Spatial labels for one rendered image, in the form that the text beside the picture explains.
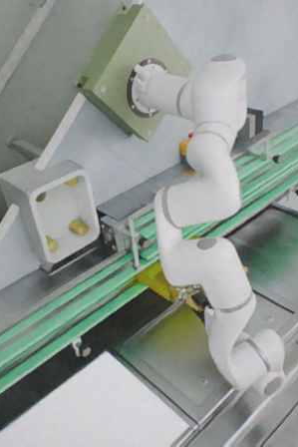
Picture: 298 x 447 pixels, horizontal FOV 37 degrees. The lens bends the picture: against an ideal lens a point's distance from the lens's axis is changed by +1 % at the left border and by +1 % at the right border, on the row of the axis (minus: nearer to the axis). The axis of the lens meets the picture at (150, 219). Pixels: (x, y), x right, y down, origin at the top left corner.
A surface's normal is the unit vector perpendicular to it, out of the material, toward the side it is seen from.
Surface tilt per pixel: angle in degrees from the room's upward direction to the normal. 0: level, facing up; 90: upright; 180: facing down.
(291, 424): 90
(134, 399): 90
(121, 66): 1
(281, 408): 90
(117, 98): 1
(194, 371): 90
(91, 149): 0
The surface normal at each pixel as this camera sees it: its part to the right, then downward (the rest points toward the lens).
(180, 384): -0.11, -0.83
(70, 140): 0.67, 0.35
